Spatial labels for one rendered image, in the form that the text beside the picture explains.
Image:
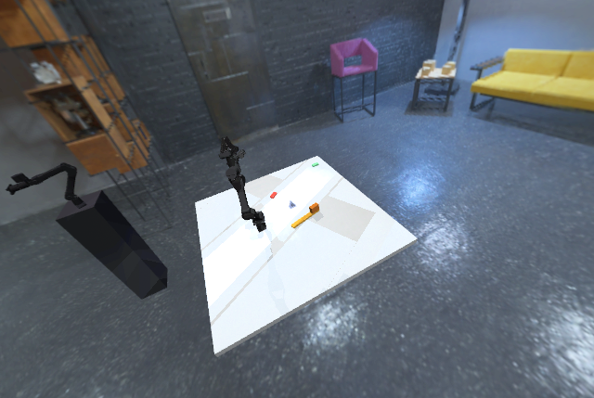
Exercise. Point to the orange bar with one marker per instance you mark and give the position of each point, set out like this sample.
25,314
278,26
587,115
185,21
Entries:
313,209

